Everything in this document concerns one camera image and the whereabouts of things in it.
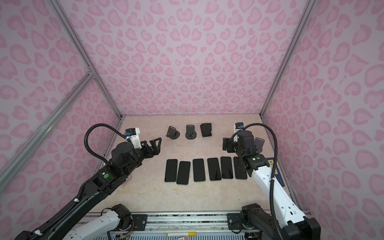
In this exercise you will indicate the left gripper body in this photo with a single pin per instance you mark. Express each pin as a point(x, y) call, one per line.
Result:
point(140, 155)

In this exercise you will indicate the blue book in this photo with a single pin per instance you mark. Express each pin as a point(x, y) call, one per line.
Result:
point(278, 175)

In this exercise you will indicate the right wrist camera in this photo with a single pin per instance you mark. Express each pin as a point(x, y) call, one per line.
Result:
point(238, 127)

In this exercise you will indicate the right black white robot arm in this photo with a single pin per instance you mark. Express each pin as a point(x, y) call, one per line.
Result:
point(285, 221)

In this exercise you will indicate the black folding phone stand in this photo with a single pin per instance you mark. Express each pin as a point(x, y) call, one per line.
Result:
point(206, 130)

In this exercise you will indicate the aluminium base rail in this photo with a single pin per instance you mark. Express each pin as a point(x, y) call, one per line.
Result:
point(120, 219)

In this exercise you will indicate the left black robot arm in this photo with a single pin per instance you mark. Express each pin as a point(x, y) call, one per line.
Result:
point(125, 159)

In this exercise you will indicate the black phone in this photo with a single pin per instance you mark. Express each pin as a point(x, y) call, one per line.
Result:
point(214, 169)
point(183, 173)
point(171, 170)
point(227, 168)
point(240, 170)
point(199, 170)

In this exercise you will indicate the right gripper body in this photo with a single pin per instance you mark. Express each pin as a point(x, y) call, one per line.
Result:
point(232, 146)

